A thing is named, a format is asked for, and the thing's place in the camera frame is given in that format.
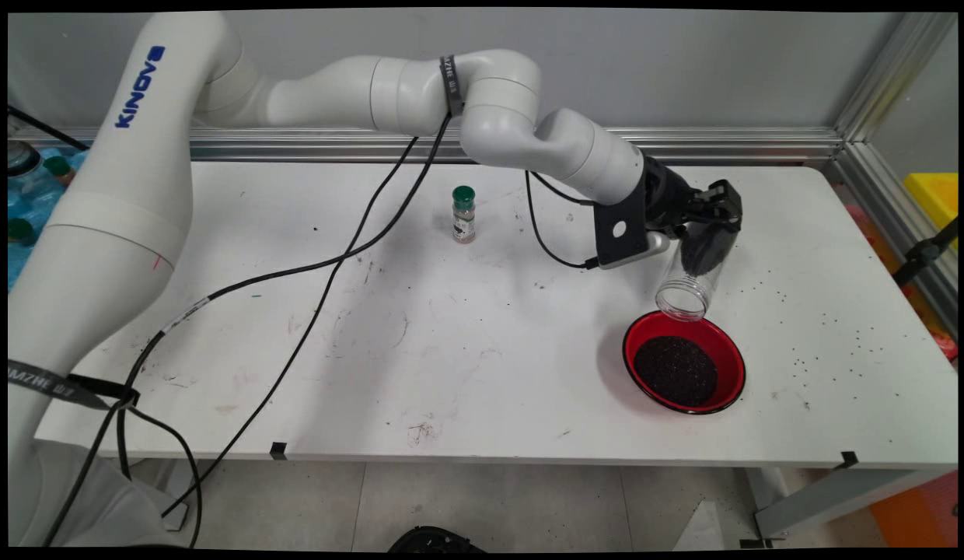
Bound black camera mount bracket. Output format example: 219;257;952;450
592;185;654;270

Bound black cable with white label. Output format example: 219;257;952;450
43;117;601;547

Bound red bowl with black rim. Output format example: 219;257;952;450
623;310;747;415

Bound dark printed velcro strap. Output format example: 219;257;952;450
8;359;138;411
439;54;466;117

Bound clear jar with dark lid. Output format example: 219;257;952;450
8;140;59;199

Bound small green-capped red-label bottle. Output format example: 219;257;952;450
44;156;79;191

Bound plain black cable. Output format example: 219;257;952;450
115;109;461;549

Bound thin black rod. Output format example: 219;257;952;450
8;105;90;152

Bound grey metal table leg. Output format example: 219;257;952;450
144;459;199;534
750;467;957;541

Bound black seed pile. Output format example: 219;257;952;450
634;335;719;408

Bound yellow moulded block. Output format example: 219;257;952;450
904;173;959;250

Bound black round floor object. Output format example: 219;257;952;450
387;526;487;553

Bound black pole with clamp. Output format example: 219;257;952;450
892;218;959;287

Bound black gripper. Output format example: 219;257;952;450
641;156;744;239

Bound clear plastic jar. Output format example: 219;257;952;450
655;218;738;322

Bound black seeds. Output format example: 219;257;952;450
679;226;735;277

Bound aluminium frame post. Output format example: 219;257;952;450
832;12;959;142

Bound orange floor panel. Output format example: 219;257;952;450
867;471;959;549

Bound green-capped spice bottle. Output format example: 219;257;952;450
452;185;477;244

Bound blue water bottle pack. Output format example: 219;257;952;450
8;146;90;292

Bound aluminium frame rail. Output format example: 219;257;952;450
16;127;844;164
830;140;959;343

